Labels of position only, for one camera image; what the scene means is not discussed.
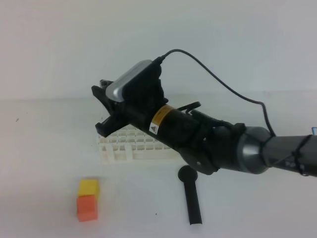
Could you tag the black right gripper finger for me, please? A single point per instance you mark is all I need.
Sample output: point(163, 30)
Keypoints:
point(111, 125)
point(99, 92)

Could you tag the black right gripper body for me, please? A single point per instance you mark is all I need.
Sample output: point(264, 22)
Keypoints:
point(142, 98)

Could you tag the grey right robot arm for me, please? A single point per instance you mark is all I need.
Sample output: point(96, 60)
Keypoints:
point(204, 143)

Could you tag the white test tube rack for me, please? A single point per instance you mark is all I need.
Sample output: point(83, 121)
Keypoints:
point(131, 145)

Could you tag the yellow cube block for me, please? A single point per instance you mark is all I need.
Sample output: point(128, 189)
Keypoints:
point(89, 187)

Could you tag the orange cube block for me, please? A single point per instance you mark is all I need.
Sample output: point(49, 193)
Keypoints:
point(87, 209)

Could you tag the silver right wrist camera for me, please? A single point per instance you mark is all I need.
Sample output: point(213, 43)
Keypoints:
point(115, 90)

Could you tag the black scoop with handle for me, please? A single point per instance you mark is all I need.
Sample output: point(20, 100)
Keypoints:
point(189, 176)

